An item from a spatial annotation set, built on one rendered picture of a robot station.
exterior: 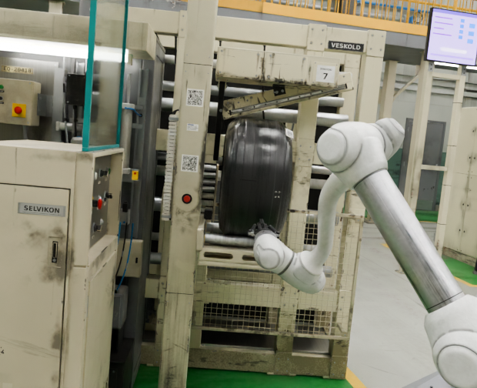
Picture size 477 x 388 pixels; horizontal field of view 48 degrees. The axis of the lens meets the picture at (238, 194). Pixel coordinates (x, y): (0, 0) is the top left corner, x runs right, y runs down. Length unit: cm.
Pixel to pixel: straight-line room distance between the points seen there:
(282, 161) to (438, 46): 418
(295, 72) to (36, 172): 140
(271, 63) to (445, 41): 379
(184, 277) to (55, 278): 81
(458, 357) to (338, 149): 57
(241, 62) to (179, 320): 126
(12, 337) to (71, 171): 58
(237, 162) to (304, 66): 71
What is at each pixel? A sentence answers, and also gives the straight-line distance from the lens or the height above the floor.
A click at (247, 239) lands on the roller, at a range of 236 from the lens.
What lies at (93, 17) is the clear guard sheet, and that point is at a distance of 177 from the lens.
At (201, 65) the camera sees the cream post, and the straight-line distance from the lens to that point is 240.
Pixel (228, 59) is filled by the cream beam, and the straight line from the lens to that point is 267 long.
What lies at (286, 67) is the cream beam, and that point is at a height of 171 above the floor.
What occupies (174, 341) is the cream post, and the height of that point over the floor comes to 39.
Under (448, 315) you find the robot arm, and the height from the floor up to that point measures 99.
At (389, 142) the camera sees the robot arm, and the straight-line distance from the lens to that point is 159.
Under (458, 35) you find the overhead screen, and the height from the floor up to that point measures 263.
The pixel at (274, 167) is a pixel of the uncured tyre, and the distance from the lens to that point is 221.
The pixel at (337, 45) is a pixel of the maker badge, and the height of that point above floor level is 190.
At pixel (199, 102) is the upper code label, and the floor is 149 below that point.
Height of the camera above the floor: 137
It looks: 6 degrees down
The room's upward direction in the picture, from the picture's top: 5 degrees clockwise
